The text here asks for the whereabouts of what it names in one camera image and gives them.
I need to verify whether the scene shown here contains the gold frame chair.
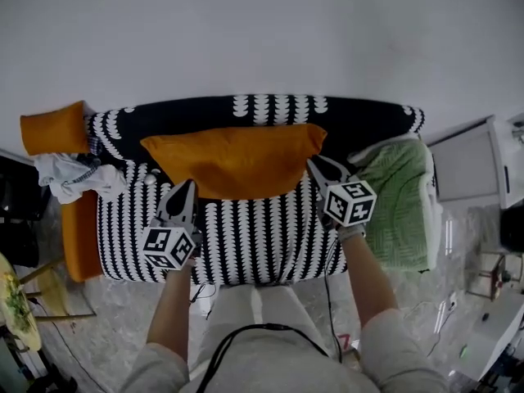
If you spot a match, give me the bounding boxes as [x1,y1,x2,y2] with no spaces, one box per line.
[466,251,524,302]

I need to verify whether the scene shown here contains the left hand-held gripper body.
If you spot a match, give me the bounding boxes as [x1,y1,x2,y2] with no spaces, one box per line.
[142,214,203,270]

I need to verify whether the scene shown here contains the crumpled white clothes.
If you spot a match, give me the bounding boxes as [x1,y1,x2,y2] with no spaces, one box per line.
[33,151,128,205]

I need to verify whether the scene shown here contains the person's grey sweatshirt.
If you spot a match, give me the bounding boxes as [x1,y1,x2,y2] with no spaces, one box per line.
[118,307,451,393]

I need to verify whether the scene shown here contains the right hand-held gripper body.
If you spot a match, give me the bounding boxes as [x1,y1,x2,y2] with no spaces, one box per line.
[315,177,377,228]

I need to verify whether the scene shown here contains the blue checked cloth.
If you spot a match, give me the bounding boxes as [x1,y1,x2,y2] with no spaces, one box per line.
[73,137,103,183]

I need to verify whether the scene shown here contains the white sink cabinet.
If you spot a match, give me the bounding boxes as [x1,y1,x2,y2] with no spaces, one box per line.
[421,112,524,210]

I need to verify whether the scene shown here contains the person's white trousers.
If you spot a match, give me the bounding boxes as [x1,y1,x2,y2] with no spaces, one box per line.
[190,284,328,376]

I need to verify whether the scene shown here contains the green quilted cushion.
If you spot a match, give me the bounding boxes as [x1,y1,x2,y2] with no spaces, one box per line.
[346,135,443,273]

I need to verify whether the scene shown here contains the large orange cushion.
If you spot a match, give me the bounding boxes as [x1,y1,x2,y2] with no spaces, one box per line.
[139,123,328,201]

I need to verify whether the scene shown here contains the flower bouquet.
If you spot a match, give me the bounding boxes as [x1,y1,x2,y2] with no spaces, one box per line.
[2,272,32,331]

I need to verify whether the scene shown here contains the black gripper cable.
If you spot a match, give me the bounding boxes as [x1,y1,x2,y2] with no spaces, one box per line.
[187,282,216,318]
[323,239,343,364]

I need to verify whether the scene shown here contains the black white striped sofa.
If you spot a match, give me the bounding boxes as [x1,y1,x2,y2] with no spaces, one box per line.
[84,93,426,286]

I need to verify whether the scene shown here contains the yellow stool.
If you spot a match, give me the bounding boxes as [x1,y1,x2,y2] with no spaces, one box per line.
[18,258,97,323]

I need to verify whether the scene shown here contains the white table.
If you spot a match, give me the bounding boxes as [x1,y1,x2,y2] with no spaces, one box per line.
[449,292,524,380]

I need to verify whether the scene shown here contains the white wristband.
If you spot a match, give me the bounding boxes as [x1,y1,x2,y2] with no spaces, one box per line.
[336,224,366,242]

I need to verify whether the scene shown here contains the black low cabinet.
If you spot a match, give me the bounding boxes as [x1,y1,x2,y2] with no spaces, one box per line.
[0,153,52,268]

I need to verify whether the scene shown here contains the orange sofa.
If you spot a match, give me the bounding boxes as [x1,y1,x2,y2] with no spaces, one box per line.
[61,189,103,284]

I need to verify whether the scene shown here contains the person's right forearm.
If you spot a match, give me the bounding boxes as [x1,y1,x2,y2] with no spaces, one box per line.
[339,235,400,331]

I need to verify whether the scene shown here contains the black round table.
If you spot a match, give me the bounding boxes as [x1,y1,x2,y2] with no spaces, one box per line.
[499,206,524,253]

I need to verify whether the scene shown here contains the round wooden side table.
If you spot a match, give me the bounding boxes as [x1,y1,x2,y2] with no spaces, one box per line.
[0,251,42,351]

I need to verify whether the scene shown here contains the small orange cushion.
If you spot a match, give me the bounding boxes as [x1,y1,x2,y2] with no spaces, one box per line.
[20,100,91,157]

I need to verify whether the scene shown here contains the person's left forearm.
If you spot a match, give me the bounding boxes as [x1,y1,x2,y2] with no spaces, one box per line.
[146,260,193,362]

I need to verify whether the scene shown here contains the black chest cable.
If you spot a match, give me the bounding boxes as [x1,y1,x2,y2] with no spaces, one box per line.
[200,323,331,393]

